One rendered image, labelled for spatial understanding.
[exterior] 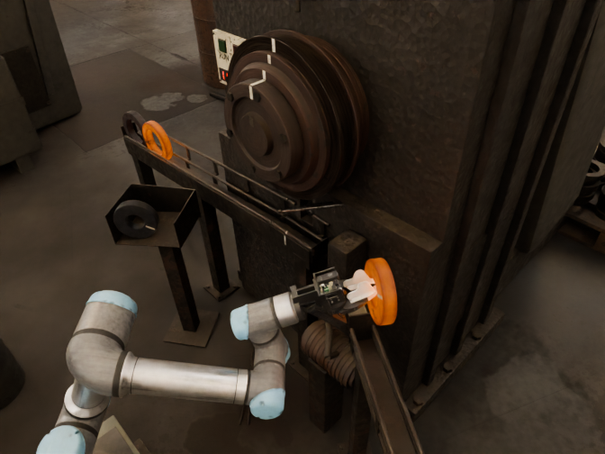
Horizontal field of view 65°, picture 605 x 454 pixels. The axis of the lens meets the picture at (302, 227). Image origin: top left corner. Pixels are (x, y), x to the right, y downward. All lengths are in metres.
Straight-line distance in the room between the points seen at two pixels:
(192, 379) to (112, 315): 0.24
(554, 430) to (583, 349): 0.44
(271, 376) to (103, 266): 1.76
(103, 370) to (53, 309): 1.53
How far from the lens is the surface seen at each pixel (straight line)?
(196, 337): 2.23
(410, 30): 1.16
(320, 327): 1.53
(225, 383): 1.09
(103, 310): 1.17
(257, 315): 1.09
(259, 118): 1.26
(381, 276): 1.07
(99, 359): 1.10
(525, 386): 2.20
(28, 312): 2.66
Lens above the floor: 1.74
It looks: 40 degrees down
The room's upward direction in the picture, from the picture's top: 2 degrees counter-clockwise
